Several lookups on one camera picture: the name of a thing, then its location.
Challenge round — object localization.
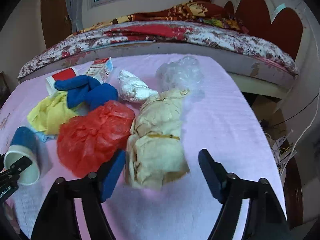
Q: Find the clear plastic bag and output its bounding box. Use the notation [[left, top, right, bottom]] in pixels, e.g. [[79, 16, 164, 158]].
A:
[[156, 56, 205, 100]]

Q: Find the red paper cup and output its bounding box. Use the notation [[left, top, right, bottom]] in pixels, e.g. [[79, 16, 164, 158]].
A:
[[46, 67, 78, 95]]

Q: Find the red patterned blanket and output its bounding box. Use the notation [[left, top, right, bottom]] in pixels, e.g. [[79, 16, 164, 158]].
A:
[[72, 0, 249, 36]]

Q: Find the brown wooden door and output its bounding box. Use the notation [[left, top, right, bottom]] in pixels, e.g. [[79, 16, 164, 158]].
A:
[[41, 0, 72, 49]]

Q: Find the bed with floral sheet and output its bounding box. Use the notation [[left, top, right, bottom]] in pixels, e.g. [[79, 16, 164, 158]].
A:
[[17, 21, 299, 89]]

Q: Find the red white milk carton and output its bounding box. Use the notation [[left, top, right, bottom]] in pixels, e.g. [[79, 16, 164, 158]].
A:
[[85, 57, 113, 83]]

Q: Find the white cable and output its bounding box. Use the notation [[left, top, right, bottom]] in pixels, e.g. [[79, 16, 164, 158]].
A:
[[292, 4, 320, 156]]

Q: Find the cardboard box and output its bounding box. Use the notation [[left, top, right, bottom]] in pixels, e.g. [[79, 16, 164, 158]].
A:
[[251, 95, 291, 140]]

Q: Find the red plastic bag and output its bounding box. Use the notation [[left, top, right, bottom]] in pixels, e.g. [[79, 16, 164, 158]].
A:
[[57, 100, 135, 178]]

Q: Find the grey curtain left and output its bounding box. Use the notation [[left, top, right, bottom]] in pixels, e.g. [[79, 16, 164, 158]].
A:
[[66, 0, 83, 33]]

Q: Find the blue cloth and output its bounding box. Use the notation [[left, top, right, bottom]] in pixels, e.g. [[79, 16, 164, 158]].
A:
[[54, 75, 118, 111]]

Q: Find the white tissue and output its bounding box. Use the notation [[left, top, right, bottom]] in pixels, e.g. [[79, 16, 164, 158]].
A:
[[117, 70, 158, 103]]

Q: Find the beige paper bag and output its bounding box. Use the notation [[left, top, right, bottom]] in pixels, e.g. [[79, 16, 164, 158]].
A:
[[125, 89, 190, 190]]

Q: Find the yellow cloth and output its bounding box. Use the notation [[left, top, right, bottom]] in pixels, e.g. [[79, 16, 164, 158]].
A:
[[27, 92, 84, 135]]

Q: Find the red heart headboard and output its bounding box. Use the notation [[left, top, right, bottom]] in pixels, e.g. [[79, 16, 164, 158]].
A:
[[225, 0, 304, 60]]

